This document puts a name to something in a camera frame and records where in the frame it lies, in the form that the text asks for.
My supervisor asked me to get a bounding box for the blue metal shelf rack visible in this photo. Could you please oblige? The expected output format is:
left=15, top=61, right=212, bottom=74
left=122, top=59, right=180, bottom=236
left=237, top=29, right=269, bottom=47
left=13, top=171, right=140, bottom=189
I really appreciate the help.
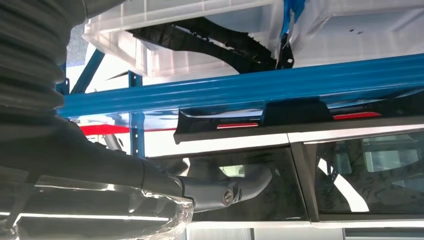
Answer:
left=56, top=49, right=424, bottom=158

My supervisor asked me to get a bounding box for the black ribbed curved part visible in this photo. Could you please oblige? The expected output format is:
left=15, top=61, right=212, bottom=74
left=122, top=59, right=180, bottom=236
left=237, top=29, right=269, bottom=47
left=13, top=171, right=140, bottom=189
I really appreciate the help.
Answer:
left=127, top=17, right=296, bottom=74

